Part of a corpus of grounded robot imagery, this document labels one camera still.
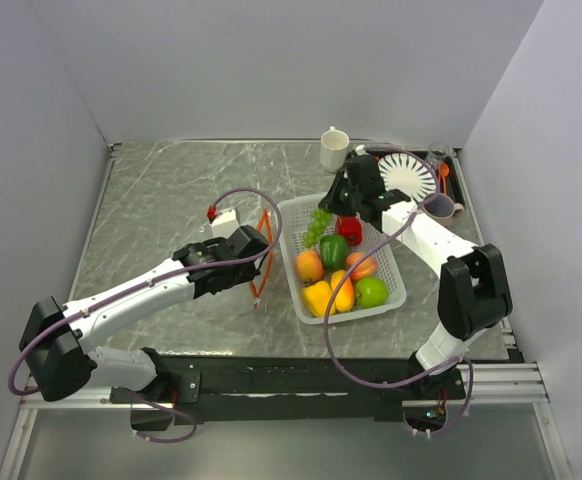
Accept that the yellow bell pepper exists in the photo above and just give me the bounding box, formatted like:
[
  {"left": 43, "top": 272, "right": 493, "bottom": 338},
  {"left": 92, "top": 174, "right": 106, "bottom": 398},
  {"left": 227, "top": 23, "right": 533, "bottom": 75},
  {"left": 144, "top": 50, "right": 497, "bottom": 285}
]
[{"left": 301, "top": 280, "right": 332, "bottom": 318}]

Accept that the beige mug purple inside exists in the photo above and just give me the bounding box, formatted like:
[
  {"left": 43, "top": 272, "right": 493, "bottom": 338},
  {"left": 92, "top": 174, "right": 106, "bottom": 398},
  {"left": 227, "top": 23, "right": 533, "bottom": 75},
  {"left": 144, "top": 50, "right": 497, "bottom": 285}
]
[{"left": 423, "top": 193, "right": 465, "bottom": 226}]

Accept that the orange plastic spoon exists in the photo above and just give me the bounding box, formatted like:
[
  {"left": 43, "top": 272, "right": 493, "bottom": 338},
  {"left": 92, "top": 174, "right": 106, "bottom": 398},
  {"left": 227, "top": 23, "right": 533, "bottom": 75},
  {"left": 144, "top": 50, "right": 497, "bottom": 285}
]
[{"left": 438, "top": 162, "right": 450, "bottom": 195}]

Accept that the clear glass cup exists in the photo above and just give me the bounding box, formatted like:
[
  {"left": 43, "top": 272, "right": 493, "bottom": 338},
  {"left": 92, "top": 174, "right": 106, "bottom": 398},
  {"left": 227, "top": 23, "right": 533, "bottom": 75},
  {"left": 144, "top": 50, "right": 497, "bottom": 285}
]
[{"left": 425, "top": 141, "right": 450, "bottom": 170}]

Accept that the black white striped plate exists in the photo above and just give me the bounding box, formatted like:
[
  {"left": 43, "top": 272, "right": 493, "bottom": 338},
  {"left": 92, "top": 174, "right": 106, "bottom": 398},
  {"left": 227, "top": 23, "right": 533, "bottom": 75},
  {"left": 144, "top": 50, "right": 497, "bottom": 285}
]
[{"left": 378, "top": 153, "right": 437, "bottom": 202}]

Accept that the white plastic perforated basket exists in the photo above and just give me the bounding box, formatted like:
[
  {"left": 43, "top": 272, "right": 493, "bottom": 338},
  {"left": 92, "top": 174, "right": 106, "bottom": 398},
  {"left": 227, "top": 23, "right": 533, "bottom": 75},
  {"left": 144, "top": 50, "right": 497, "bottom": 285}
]
[{"left": 279, "top": 194, "right": 406, "bottom": 325}]

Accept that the peach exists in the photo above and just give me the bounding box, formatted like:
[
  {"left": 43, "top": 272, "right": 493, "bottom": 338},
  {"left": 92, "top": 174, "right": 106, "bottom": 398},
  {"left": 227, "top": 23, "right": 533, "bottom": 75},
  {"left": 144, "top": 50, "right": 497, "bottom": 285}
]
[
  {"left": 295, "top": 250, "right": 324, "bottom": 283},
  {"left": 346, "top": 251, "right": 378, "bottom": 282}
]

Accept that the white ceramic mug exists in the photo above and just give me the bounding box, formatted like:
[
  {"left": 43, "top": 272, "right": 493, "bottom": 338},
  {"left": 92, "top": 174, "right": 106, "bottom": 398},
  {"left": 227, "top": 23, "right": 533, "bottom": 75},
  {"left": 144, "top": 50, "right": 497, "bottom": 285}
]
[{"left": 319, "top": 126, "right": 350, "bottom": 173}]

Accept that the orange yellow mango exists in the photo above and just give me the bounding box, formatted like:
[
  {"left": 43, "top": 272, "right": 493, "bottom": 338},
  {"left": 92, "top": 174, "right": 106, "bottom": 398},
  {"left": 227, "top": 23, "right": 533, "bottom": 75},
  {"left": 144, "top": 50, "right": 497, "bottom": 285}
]
[{"left": 330, "top": 270, "right": 356, "bottom": 313}]

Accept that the clear zip bag orange zipper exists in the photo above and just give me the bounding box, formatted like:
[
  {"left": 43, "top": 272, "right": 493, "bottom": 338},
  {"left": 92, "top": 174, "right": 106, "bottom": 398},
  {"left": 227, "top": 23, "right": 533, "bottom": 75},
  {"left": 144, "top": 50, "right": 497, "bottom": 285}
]
[{"left": 190, "top": 208, "right": 277, "bottom": 309}]

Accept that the aluminium extrusion frame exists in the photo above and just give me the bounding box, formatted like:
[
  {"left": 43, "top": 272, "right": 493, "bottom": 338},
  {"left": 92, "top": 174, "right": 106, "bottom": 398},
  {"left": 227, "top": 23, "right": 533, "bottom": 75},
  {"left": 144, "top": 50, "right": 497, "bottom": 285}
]
[{"left": 0, "top": 142, "right": 172, "bottom": 480}]

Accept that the red bell pepper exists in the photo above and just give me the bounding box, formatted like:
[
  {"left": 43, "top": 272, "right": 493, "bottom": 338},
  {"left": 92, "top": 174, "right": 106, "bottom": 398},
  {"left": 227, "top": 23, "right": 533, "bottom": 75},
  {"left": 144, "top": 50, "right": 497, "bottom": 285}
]
[{"left": 335, "top": 216, "right": 363, "bottom": 247}]

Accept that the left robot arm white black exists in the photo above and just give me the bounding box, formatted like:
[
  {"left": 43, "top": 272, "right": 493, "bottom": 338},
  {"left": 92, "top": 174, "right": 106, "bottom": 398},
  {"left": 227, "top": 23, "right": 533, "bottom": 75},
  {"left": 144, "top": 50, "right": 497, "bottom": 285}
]
[{"left": 19, "top": 225, "right": 272, "bottom": 402}]

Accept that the green apple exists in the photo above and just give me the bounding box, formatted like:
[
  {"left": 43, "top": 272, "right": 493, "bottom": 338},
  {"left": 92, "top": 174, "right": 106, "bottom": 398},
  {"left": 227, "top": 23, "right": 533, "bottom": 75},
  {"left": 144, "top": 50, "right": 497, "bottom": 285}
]
[{"left": 355, "top": 277, "right": 389, "bottom": 309}]

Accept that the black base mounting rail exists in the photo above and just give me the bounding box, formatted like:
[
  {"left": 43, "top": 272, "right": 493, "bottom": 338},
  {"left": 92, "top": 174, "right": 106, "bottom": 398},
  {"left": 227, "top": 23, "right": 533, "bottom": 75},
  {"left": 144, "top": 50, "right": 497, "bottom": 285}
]
[{"left": 110, "top": 356, "right": 467, "bottom": 433}]

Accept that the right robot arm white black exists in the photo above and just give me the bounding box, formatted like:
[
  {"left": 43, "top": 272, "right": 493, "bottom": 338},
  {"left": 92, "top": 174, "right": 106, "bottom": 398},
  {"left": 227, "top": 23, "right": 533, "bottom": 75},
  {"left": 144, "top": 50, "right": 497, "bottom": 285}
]
[{"left": 319, "top": 151, "right": 513, "bottom": 398}]

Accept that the black rectangular tray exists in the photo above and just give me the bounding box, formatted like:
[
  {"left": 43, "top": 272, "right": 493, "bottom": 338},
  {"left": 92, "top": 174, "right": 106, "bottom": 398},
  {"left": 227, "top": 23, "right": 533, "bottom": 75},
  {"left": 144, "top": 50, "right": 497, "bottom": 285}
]
[{"left": 345, "top": 144, "right": 467, "bottom": 205}]

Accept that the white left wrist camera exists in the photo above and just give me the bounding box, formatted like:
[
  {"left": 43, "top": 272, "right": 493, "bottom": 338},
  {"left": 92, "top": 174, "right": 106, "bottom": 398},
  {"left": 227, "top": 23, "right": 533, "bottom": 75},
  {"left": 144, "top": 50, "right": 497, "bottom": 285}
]
[{"left": 210, "top": 207, "right": 241, "bottom": 238}]

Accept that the green bell pepper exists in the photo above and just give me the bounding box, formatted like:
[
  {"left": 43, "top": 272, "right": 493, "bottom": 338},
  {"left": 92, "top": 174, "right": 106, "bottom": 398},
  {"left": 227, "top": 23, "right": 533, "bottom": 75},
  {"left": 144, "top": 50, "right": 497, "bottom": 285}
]
[{"left": 319, "top": 234, "right": 349, "bottom": 270}]

